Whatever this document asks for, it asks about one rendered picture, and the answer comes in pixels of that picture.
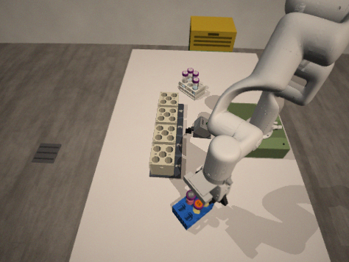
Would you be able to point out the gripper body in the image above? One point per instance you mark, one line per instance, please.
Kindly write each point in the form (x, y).
(220, 190)

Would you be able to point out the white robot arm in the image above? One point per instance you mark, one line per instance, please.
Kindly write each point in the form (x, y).
(297, 39)

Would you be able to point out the blue tube rack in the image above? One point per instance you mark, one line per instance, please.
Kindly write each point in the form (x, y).
(187, 216)

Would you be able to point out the beige bucket adapter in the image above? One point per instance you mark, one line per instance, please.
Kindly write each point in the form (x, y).
(162, 159)
(167, 115)
(165, 134)
(172, 98)

